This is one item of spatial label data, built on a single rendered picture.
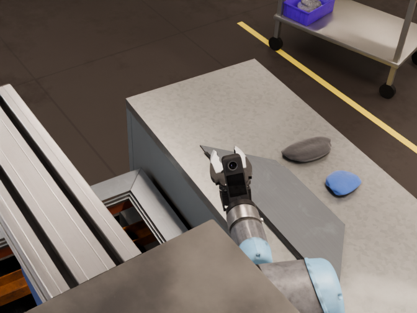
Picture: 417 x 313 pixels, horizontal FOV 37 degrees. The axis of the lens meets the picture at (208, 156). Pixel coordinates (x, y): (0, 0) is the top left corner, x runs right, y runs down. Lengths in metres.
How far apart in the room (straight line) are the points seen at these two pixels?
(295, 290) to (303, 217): 0.95
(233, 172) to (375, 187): 0.83
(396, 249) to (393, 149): 2.08
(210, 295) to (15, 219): 0.20
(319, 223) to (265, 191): 0.21
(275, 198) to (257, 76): 0.72
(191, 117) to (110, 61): 2.29
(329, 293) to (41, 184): 0.54
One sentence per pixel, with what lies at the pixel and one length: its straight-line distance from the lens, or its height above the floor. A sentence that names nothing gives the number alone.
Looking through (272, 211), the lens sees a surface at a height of 1.07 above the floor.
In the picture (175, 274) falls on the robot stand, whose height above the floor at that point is 2.03.
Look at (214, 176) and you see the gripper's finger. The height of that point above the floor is 1.46.
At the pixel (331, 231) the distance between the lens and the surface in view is 1.92.
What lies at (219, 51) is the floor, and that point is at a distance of 4.65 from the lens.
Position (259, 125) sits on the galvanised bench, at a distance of 2.28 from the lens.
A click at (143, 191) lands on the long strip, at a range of 2.29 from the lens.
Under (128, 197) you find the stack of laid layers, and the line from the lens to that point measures 2.30.
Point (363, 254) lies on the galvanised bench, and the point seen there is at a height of 1.05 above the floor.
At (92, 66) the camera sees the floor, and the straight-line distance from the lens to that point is 4.49.
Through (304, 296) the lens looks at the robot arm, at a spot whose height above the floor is 1.67.
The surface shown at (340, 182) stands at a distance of 2.06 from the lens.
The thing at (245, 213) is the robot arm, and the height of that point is 1.47.
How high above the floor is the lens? 2.47
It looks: 42 degrees down
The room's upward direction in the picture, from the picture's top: 3 degrees clockwise
